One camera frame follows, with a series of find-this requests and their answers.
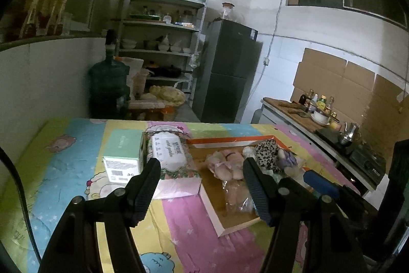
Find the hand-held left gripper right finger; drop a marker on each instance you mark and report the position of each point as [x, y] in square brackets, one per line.
[257, 193]

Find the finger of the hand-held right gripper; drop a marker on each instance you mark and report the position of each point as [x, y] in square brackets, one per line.
[319, 183]

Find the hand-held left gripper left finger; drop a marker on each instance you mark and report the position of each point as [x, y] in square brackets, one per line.
[145, 193]

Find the pink soft pouch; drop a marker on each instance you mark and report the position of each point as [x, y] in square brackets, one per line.
[236, 194]

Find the pale green soft packet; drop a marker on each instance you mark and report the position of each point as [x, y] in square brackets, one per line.
[274, 177]

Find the wooden tray with orange rim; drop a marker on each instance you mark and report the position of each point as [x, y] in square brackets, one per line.
[235, 219]

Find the purple scrunchie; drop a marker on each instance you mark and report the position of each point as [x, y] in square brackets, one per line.
[287, 159]

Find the leopard print scrunchie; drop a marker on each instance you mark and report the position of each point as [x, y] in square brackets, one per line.
[266, 153]

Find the pink plush toy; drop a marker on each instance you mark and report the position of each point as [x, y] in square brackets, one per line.
[223, 164]

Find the floral tissue pack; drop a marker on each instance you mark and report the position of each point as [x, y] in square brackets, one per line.
[169, 154]

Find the mint green white box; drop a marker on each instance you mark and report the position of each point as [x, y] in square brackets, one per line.
[124, 145]

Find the black gas stove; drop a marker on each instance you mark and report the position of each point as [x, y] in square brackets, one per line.
[367, 161]

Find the black induction cooker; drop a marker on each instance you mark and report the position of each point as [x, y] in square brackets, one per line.
[330, 136]

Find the steel kettle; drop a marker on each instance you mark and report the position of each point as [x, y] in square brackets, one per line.
[350, 132]

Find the white bowl with saucer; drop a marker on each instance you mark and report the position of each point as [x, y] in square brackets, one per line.
[321, 116]

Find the grey gas cylinder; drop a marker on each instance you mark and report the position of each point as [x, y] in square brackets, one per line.
[257, 114]

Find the group of condiment bottles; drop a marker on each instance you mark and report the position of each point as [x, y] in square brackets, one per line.
[321, 102]

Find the orange plastic basin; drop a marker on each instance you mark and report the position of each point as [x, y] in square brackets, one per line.
[167, 113]

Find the wooden kitchen counter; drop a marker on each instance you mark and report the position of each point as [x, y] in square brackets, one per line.
[271, 102]

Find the brown cardboard sheets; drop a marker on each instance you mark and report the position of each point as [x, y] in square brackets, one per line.
[322, 74]

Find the beige plastic container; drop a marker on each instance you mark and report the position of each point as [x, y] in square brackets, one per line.
[139, 84]

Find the black wok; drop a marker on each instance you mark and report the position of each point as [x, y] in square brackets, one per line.
[166, 71]

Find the white sack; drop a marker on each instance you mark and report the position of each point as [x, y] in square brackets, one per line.
[134, 66]

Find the dark grey refrigerator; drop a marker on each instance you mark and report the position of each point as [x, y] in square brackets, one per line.
[223, 68]

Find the white ceramic jug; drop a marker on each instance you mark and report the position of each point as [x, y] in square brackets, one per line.
[164, 42]

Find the black water pump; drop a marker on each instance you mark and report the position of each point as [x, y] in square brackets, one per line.
[111, 39]

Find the small white bottle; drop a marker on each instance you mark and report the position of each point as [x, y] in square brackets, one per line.
[167, 18]

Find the green flat tray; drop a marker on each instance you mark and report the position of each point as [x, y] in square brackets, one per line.
[145, 16]

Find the glass jar with red lid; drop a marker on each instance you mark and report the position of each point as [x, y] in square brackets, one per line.
[227, 11]

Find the grey metal shelf rack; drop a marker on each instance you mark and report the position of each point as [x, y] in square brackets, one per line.
[166, 1]

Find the white wall socket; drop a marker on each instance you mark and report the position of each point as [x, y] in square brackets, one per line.
[266, 61]

